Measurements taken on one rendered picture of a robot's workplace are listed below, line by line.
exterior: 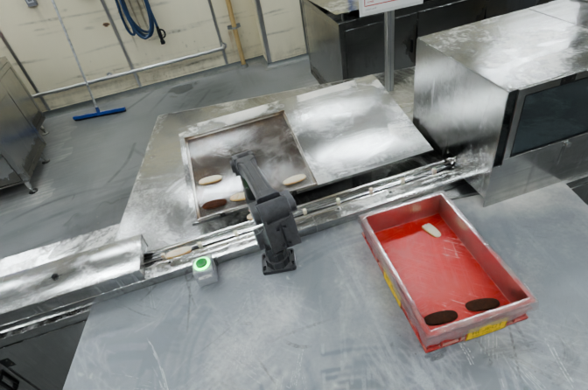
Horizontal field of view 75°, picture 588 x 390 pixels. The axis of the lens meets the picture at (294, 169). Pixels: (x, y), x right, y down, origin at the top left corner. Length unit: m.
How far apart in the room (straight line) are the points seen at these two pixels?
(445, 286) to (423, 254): 0.13
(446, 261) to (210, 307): 0.80
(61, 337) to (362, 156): 1.36
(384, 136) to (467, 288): 0.75
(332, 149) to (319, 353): 0.86
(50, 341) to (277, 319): 0.88
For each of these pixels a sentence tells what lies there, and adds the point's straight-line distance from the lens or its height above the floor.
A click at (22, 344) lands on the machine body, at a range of 1.80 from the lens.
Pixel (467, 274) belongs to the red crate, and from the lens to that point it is 1.38.
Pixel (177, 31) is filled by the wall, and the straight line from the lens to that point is 4.95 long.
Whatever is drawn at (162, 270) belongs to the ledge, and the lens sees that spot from 1.50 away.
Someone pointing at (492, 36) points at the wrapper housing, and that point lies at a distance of 1.69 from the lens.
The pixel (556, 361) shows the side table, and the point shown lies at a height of 0.82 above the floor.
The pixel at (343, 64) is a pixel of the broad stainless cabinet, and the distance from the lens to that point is 3.15.
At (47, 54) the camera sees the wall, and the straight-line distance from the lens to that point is 5.21.
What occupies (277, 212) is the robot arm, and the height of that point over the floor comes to 1.28.
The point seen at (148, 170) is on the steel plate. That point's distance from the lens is 2.09.
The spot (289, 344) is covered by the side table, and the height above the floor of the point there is 0.82.
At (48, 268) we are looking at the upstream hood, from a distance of 1.69.
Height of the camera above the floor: 1.92
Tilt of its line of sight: 38 degrees down
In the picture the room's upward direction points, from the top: 11 degrees counter-clockwise
